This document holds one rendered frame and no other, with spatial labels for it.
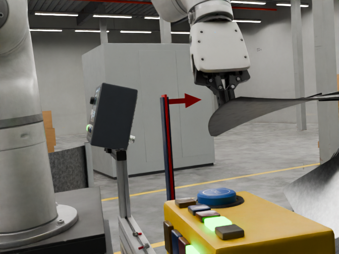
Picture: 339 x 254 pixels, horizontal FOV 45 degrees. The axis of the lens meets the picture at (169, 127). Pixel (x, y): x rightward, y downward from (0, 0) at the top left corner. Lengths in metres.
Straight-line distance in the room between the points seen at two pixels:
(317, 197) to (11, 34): 0.57
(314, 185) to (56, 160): 1.89
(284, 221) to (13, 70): 0.56
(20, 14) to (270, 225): 0.49
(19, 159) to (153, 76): 6.41
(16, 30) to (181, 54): 6.73
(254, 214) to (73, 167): 2.27
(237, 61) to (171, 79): 6.47
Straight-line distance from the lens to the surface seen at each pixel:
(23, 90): 0.72
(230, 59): 0.75
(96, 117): 1.22
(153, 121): 7.03
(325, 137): 7.12
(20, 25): 0.68
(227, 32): 0.77
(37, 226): 0.74
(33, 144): 0.72
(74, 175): 2.62
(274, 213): 0.38
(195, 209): 0.38
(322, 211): 0.75
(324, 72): 7.07
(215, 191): 0.43
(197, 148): 7.45
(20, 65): 0.79
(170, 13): 0.85
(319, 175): 0.78
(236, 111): 0.72
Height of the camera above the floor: 1.17
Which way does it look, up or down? 3 degrees down
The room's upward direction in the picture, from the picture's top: 4 degrees counter-clockwise
